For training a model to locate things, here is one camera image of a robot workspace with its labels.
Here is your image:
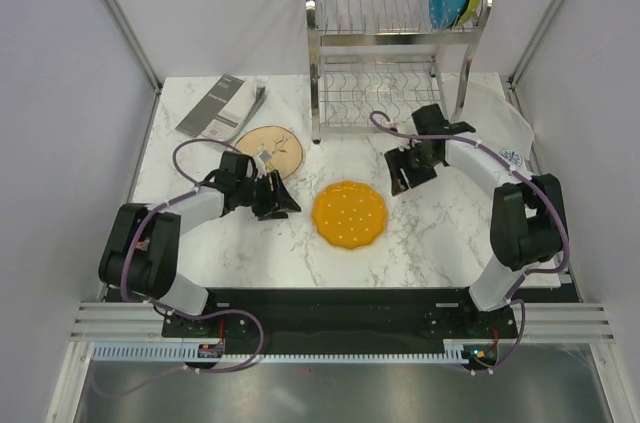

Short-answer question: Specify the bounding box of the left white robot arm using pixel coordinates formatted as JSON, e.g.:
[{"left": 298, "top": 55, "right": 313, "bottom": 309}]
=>
[{"left": 98, "top": 151, "right": 301, "bottom": 336}]

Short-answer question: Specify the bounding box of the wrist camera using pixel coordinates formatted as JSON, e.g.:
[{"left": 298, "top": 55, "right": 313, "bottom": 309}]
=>
[
  {"left": 397, "top": 140, "right": 413, "bottom": 152},
  {"left": 255, "top": 150, "right": 274, "bottom": 170}
]

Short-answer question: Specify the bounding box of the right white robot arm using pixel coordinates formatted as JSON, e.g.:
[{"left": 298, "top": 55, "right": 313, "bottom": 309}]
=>
[{"left": 370, "top": 104, "right": 569, "bottom": 337}]

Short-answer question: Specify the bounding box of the white slotted cable duct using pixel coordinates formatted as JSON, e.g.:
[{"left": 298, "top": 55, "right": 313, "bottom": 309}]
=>
[{"left": 91, "top": 342, "right": 469, "bottom": 365}]

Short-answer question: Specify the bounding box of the stainless steel dish rack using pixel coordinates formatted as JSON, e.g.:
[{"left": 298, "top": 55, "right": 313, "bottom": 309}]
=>
[{"left": 305, "top": 0, "right": 493, "bottom": 144}]

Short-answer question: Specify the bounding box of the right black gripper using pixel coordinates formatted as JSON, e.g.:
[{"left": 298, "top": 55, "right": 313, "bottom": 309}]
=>
[{"left": 382, "top": 143, "right": 439, "bottom": 198}]

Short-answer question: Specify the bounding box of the orange polka dot plate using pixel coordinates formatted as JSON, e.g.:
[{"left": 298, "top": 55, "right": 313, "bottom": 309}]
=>
[{"left": 311, "top": 180, "right": 388, "bottom": 250}]

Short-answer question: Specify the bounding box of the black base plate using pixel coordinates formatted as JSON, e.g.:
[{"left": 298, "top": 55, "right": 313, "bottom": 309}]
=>
[{"left": 162, "top": 288, "right": 517, "bottom": 353}]

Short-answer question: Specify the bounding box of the white cloth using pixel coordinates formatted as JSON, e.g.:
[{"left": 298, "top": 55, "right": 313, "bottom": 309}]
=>
[{"left": 442, "top": 73, "right": 534, "bottom": 162}]

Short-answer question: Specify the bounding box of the grey spiral bound booklet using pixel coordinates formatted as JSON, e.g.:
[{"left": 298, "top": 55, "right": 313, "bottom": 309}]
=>
[{"left": 176, "top": 74, "right": 267, "bottom": 143}]

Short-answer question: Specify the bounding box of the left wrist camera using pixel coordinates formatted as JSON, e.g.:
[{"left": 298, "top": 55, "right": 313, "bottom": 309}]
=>
[{"left": 255, "top": 150, "right": 274, "bottom": 170}]

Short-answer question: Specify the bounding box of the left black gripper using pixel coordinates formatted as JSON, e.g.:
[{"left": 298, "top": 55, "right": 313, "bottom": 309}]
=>
[{"left": 237, "top": 170, "right": 301, "bottom": 221}]

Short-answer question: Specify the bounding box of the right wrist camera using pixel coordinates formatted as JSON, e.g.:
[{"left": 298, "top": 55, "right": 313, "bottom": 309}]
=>
[{"left": 397, "top": 140, "right": 413, "bottom": 152}]

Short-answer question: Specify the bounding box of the beige bird plate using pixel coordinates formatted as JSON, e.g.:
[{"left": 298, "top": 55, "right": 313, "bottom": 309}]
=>
[{"left": 236, "top": 126, "right": 304, "bottom": 179}]

